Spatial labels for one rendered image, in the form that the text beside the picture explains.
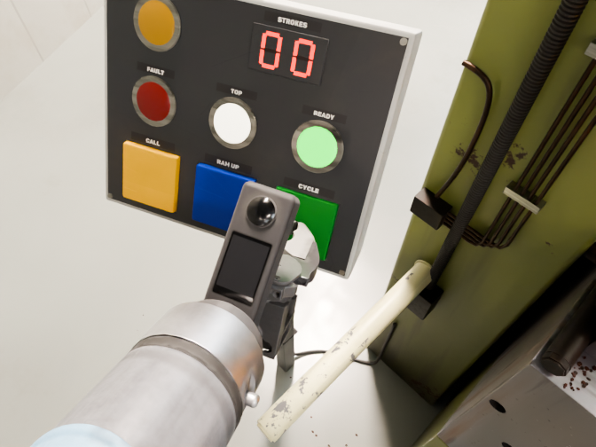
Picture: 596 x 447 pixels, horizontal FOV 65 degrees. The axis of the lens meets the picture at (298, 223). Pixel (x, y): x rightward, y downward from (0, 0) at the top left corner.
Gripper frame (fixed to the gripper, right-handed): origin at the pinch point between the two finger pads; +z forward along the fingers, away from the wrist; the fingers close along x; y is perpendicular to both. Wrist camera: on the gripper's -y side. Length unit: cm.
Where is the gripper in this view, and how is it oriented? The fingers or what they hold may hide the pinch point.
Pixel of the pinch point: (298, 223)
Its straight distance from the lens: 52.9
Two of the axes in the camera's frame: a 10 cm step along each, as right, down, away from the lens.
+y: -1.8, 8.7, 4.6
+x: 9.3, 3.0, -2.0
